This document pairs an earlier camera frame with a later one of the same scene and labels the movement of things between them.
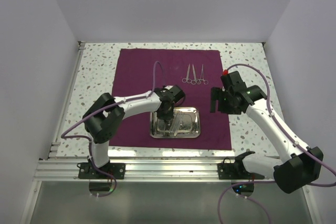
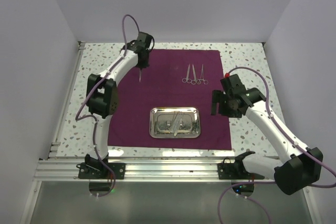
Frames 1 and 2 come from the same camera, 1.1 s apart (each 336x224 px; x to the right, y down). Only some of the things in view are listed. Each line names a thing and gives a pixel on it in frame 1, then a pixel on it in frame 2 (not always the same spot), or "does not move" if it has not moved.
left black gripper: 168,116 -> 146,63
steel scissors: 196,81 does not move
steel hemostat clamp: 198,82 does not move
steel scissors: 187,80 does not move
